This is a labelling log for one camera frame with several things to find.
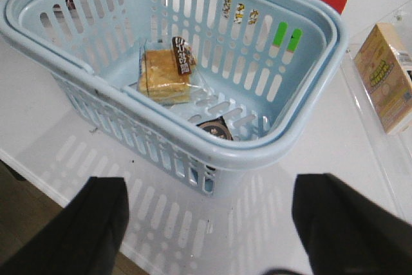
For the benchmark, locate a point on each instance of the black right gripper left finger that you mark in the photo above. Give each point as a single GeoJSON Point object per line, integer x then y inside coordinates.
{"type": "Point", "coordinates": [84, 238]}

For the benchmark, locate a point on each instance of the dark round-patterned packet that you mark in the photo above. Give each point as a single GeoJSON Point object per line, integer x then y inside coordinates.
{"type": "Point", "coordinates": [216, 127]}

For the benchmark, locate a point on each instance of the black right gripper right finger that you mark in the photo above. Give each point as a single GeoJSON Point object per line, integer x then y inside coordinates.
{"type": "Point", "coordinates": [343, 232]}

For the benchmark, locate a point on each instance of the packaged sliced bread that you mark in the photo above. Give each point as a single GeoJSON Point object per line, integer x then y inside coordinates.
{"type": "Point", "coordinates": [165, 71]}

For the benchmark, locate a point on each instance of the light blue plastic basket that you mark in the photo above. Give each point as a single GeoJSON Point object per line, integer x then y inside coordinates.
{"type": "Point", "coordinates": [264, 62]}

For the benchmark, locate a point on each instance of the beige tissue box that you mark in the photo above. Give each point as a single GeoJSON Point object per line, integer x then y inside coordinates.
{"type": "Point", "coordinates": [384, 65]}

